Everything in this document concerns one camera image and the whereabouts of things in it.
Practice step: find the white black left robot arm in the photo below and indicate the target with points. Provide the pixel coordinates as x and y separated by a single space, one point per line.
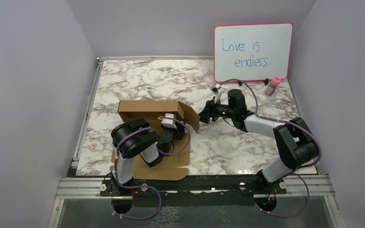
135 138

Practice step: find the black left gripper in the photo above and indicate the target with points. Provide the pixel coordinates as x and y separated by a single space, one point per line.
179 130

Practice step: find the brown cardboard box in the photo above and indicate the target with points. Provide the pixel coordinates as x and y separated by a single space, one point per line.
171 167

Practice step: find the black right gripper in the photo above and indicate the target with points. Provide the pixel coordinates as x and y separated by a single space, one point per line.
205 114

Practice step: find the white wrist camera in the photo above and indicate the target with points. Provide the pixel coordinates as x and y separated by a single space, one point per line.
218 91
168 120

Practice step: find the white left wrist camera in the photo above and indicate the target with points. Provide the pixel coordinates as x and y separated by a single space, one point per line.
168 120

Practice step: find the pink framed whiteboard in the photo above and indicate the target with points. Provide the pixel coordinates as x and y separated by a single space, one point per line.
252 52

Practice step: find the aluminium front frame rail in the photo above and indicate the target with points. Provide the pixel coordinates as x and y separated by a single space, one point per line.
308 203

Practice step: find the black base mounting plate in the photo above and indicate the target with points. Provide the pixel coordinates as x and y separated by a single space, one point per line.
199 190

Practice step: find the pink lidded marker jar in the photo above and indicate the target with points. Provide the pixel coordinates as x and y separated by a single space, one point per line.
271 87

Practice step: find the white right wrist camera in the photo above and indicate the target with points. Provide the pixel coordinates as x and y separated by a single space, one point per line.
218 91

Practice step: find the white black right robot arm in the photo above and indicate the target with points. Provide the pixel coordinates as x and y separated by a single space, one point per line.
295 143

